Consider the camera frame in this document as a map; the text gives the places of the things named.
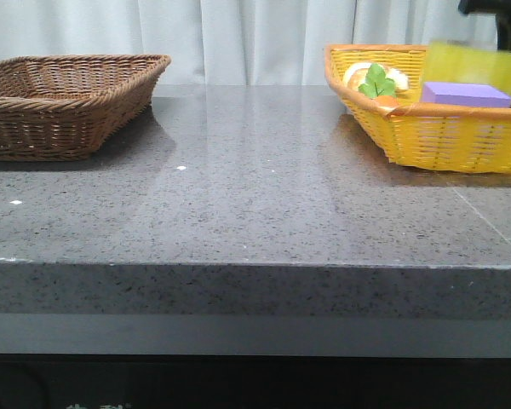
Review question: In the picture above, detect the yellow tape roll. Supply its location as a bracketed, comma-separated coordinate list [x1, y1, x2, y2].
[421, 42, 511, 96]

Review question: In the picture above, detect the brown wicker basket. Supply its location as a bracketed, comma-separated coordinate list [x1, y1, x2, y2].
[0, 55, 171, 162]

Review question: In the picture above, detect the purple rectangular block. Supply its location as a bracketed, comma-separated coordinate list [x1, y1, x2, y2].
[420, 82, 511, 108]

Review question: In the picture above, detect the yellow wicker basket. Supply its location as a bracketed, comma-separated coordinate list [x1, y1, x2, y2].
[324, 44, 511, 174]

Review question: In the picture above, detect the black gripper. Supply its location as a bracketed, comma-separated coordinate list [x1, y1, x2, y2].
[457, 0, 511, 51]

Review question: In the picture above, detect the orange toy carrot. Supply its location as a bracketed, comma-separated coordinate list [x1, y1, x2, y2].
[373, 95, 399, 108]

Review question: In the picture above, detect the white bread roll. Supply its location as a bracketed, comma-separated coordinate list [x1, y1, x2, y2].
[342, 61, 410, 92]

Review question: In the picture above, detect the pale grey curtain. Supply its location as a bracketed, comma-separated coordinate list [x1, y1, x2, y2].
[0, 1, 497, 85]

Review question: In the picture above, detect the green artificial leaf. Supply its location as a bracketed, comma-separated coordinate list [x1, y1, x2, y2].
[358, 63, 396, 99]

